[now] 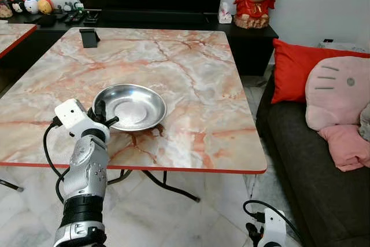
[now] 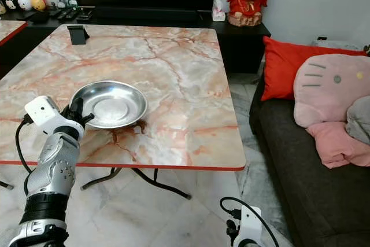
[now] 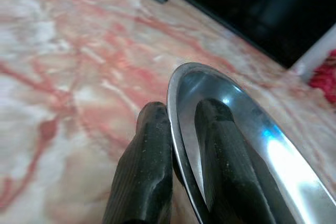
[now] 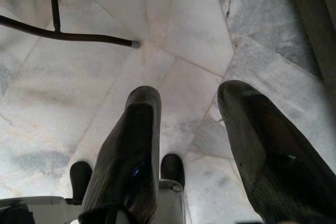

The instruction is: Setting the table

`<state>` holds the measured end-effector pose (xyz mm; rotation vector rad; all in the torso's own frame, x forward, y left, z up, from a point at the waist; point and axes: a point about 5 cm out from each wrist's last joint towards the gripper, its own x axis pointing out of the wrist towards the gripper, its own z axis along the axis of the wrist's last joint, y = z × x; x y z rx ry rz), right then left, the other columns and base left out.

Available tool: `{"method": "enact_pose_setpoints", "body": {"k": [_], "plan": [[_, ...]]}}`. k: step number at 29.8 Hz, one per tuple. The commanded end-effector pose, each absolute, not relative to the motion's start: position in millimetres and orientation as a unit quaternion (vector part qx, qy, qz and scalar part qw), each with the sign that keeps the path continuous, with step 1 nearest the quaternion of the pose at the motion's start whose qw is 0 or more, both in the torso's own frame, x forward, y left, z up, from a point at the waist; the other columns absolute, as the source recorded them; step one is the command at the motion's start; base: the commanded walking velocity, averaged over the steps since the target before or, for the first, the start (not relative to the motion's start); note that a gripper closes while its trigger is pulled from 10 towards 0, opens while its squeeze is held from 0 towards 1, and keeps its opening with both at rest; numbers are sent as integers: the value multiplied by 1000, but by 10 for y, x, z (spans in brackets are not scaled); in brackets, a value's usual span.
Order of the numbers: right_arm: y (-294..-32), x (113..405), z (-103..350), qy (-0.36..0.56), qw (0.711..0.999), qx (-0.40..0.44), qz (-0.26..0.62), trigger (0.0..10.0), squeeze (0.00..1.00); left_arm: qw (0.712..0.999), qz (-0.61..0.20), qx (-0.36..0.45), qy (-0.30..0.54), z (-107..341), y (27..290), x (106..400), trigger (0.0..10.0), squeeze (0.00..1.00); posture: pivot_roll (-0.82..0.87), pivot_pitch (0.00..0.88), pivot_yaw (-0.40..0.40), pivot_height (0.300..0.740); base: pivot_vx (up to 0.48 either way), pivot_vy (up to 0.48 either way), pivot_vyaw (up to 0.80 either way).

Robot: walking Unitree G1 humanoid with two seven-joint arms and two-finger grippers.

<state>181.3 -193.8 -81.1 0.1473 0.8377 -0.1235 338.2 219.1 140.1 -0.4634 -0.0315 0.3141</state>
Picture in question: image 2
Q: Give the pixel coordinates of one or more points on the shallow steel plate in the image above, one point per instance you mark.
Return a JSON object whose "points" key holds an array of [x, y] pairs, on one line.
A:
{"points": [[113, 105]]}

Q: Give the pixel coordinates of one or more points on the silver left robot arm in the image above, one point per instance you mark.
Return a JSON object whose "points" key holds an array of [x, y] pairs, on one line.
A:
{"points": [[58, 166]]}

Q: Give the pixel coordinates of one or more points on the black metal table legs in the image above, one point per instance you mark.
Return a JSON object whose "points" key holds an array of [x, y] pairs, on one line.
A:
{"points": [[179, 194], [6, 185]]}

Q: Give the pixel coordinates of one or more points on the black phone stand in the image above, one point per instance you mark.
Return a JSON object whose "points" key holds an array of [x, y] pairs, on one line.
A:
{"points": [[78, 34]]}

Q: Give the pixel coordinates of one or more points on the dark grey sofa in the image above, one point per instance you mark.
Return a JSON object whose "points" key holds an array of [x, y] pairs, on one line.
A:
{"points": [[312, 201]]}

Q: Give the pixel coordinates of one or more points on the black remote control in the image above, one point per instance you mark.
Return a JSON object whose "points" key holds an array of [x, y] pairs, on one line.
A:
{"points": [[66, 14]]}

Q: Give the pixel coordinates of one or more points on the small grey toy figure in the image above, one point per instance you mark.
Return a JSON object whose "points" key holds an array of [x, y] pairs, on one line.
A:
{"points": [[59, 4]]}

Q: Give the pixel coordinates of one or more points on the green and white mug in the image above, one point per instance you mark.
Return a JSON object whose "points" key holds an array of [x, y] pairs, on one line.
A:
{"points": [[71, 2]]}

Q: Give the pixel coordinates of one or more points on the orange egg toy figure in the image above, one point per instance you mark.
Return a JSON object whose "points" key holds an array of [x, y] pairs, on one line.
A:
{"points": [[39, 3]]}

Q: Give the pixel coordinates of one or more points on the white egg toy figure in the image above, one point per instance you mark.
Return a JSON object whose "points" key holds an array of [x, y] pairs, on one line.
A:
{"points": [[24, 2]]}

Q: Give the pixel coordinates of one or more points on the black and white toy figure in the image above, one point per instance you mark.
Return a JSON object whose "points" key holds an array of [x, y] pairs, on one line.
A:
{"points": [[11, 2]]}

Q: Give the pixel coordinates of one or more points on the red lid glass jar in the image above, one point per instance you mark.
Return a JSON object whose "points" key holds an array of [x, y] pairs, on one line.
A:
{"points": [[2, 5]]}

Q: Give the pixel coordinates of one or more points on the pink pillow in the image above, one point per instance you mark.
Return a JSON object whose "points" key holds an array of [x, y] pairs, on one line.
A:
{"points": [[338, 146]]}

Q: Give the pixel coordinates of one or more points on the small white figurine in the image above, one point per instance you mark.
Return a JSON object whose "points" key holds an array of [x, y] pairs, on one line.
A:
{"points": [[218, 11]]}

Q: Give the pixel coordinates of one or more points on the pink cat face plush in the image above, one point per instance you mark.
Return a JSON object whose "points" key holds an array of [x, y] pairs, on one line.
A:
{"points": [[326, 93]]}

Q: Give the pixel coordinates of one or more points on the grey cushion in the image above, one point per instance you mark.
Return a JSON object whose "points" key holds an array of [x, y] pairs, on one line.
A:
{"points": [[359, 121]]}

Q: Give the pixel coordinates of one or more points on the red cushion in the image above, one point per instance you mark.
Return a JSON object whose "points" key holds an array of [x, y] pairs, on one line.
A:
{"points": [[280, 67]]}

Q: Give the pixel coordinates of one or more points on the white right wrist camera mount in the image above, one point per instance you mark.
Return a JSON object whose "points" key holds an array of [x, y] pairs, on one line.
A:
{"points": [[250, 227]]}

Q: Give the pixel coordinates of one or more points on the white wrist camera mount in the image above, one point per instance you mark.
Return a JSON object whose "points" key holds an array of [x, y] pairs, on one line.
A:
{"points": [[250, 227], [43, 111]]}

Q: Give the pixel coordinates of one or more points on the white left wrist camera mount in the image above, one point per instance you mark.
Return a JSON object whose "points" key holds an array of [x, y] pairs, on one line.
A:
{"points": [[43, 111]]}

